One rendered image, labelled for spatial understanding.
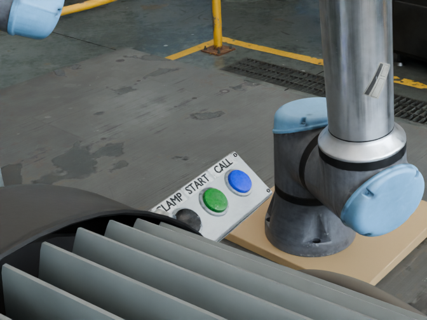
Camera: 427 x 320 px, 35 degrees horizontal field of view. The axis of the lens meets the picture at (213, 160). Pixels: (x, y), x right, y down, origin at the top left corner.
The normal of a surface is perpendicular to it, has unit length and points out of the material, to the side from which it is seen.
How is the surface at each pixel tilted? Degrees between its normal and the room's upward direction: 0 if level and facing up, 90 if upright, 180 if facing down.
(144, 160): 0
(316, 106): 6
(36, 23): 115
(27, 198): 17
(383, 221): 99
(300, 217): 75
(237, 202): 38
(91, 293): 79
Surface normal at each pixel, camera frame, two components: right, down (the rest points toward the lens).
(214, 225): 0.47, -0.56
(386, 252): -0.06, -0.87
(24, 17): 0.29, 0.72
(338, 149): -0.60, -0.26
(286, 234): -0.59, 0.14
